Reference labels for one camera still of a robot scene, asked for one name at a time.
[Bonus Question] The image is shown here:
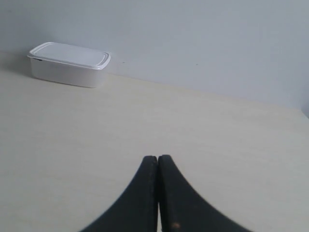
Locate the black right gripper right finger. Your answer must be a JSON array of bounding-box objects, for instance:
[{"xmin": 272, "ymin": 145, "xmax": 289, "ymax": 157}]
[{"xmin": 157, "ymin": 155, "xmax": 248, "ymax": 232}]

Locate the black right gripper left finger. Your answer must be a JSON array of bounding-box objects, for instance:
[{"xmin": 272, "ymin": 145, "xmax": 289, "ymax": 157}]
[{"xmin": 82, "ymin": 156, "xmax": 158, "ymax": 232}]

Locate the white lidded plastic container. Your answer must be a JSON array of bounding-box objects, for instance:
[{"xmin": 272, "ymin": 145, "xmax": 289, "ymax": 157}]
[{"xmin": 28, "ymin": 42, "xmax": 111, "ymax": 88}]

